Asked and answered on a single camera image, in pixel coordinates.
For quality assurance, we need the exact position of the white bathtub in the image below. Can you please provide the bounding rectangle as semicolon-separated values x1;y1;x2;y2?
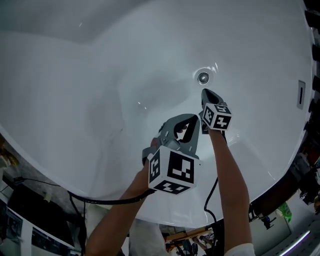
0;0;316;230

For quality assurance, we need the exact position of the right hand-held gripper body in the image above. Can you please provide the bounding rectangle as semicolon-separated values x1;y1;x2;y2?
198;101;233;135

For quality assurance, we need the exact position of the chrome overflow plate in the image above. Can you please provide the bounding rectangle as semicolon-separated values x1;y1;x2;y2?
296;80;307;111

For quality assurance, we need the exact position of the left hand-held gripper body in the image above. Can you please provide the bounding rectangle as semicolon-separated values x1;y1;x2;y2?
142;134;202;196

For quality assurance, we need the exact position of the person's left forearm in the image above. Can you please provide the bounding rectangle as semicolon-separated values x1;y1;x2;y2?
85;163;157;256

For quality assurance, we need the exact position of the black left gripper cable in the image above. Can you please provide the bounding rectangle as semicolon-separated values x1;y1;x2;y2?
67;188;157;206

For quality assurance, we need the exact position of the green bottle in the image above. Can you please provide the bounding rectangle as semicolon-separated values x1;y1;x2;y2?
279;201;294;225

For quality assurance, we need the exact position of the person's right forearm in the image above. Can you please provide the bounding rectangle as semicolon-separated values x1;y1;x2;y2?
208;128;252;253

